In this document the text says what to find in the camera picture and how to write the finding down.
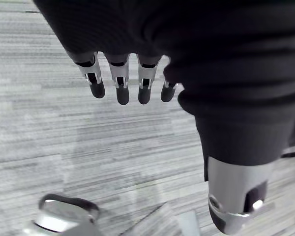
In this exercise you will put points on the clear plastic floor sheet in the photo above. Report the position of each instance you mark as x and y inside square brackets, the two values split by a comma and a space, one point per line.
[167, 218]

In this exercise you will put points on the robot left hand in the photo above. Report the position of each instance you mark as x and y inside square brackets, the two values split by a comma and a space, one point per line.
[211, 61]

